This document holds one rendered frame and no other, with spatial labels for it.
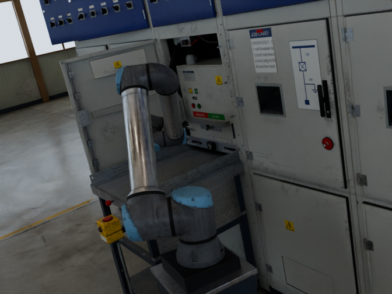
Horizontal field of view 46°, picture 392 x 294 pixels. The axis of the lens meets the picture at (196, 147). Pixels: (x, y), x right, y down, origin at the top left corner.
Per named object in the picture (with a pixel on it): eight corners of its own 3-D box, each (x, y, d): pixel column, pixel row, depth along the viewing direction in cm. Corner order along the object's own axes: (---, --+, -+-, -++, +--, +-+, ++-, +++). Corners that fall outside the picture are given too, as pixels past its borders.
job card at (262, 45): (277, 73, 210) (270, 27, 204) (255, 73, 222) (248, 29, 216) (277, 73, 210) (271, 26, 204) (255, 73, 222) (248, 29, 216)
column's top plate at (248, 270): (258, 272, 174) (256, 268, 173) (183, 310, 162) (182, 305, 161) (216, 242, 202) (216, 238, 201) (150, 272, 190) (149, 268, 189)
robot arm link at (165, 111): (175, 53, 194) (185, 130, 254) (146, 57, 194) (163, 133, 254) (178, 75, 189) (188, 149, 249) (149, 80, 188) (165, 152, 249)
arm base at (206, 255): (234, 257, 175) (231, 233, 173) (190, 274, 167) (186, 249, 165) (210, 240, 192) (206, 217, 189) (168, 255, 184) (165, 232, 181)
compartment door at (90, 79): (90, 175, 293) (58, 60, 271) (178, 146, 317) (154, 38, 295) (93, 178, 287) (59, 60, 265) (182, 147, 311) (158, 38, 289)
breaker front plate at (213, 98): (237, 148, 264) (223, 66, 250) (189, 138, 303) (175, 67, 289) (239, 147, 265) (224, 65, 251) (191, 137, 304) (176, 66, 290)
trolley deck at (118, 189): (142, 220, 225) (139, 209, 224) (92, 193, 276) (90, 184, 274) (244, 171, 260) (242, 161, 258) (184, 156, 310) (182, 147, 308)
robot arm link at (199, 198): (219, 238, 170) (213, 193, 165) (173, 245, 169) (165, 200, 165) (214, 221, 184) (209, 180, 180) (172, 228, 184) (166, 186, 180)
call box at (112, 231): (108, 245, 205) (102, 224, 202) (101, 240, 211) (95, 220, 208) (124, 237, 209) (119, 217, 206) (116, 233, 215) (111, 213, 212)
